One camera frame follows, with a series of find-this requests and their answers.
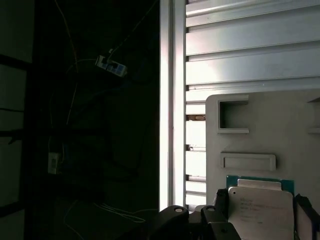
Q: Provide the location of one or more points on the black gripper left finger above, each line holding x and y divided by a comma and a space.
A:
220, 225

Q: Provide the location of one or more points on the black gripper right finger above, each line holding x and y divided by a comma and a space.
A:
306, 220

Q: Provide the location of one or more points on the silver square CPU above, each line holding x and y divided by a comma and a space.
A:
262, 212

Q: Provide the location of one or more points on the grey parts rack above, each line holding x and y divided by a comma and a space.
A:
275, 140

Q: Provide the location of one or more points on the white power strip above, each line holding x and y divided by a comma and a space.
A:
112, 66

